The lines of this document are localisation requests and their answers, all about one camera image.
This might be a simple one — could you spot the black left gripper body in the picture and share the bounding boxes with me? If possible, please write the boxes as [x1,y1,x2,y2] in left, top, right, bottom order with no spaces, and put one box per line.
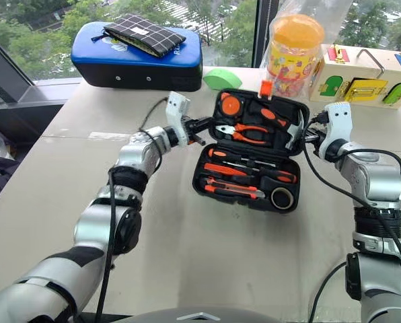
[182,115,202,146]

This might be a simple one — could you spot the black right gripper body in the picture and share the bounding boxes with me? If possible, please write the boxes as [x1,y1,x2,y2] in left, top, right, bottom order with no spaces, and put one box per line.
[307,120,328,143]

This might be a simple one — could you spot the orange tester pen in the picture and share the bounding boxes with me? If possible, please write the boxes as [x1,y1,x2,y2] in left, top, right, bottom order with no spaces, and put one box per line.
[203,162,256,178]

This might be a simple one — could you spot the black plastic tool case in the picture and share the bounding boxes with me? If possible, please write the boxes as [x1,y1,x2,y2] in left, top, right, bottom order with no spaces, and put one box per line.
[191,80,311,213]

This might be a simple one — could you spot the Phillips screwdriver orange black handle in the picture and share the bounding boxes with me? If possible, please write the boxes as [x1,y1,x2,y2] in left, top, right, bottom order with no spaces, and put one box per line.
[235,164,297,184]

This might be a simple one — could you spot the orange black utility knife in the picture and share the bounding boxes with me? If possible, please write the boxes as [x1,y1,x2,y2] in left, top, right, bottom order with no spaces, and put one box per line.
[200,178,266,201]

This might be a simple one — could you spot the black tape roll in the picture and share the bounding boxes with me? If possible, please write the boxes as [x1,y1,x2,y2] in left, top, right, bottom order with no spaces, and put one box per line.
[270,186,295,211]

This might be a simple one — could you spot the orange plastic block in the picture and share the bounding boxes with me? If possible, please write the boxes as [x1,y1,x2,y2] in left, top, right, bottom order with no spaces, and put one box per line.
[258,80,275,100]

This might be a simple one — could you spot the orange black tape measure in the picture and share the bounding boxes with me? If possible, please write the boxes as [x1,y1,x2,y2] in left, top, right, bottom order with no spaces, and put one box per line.
[219,94,244,116]

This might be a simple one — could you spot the green foam block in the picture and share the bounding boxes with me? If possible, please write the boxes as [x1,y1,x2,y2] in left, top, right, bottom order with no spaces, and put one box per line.
[202,67,244,92]

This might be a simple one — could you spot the wooden latch puzzle box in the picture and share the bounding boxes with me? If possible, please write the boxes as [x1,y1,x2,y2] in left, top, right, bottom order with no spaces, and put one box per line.
[308,43,401,110]

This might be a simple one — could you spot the clear jar with orange lid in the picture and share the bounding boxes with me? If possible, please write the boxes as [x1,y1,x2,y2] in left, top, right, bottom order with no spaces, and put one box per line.
[264,14,326,102]

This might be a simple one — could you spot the blue black padded case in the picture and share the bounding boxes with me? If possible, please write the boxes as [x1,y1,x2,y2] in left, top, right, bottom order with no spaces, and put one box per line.
[69,20,204,93]

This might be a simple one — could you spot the black grid pattern pouch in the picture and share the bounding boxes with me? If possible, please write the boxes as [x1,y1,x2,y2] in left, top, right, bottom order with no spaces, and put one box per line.
[91,13,188,59]

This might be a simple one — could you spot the black cloth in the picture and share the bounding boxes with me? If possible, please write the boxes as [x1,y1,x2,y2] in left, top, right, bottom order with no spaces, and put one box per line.
[0,155,22,213]

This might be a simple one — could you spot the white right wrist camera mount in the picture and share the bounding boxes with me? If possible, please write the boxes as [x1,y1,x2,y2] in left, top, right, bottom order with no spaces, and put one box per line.
[316,102,353,159]

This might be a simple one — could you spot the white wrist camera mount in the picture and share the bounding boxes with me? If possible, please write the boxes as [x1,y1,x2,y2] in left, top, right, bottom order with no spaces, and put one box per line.
[164,90,192,148]
[316,102,353,159]

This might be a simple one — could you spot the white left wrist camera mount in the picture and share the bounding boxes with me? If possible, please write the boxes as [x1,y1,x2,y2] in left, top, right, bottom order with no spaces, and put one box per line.
[164,90,192,148]

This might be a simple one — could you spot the claw hammer orange black handle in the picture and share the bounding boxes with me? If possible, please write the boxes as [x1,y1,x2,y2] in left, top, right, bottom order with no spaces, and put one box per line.
[248,100,306,151]

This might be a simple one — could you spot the orange handled pliers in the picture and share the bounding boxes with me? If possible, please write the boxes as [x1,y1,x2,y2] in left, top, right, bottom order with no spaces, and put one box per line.
[214,122,270,146]

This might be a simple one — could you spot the dark vertical window post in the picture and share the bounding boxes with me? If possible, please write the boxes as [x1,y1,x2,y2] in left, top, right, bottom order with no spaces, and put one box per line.
[252,0,279,69]

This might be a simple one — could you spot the dark slanted window frame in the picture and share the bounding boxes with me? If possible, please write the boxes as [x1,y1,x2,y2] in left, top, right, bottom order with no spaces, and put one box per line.
[0,29,37,104]

